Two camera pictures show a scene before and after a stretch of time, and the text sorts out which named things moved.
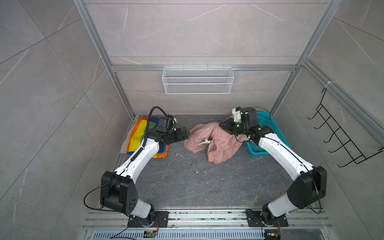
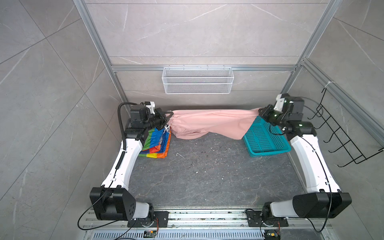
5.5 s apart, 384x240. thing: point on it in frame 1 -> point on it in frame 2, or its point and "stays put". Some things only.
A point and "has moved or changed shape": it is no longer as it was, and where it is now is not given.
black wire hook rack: [348, 149] stays put
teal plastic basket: [265, 119] stays put
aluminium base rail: [303, 224] stays put
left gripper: [180, 136] -> [162, 119]
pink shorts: [210, 137] has moved or changed shape
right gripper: [230, 121] -> [265, 114]
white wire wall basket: [197, 80] stays put
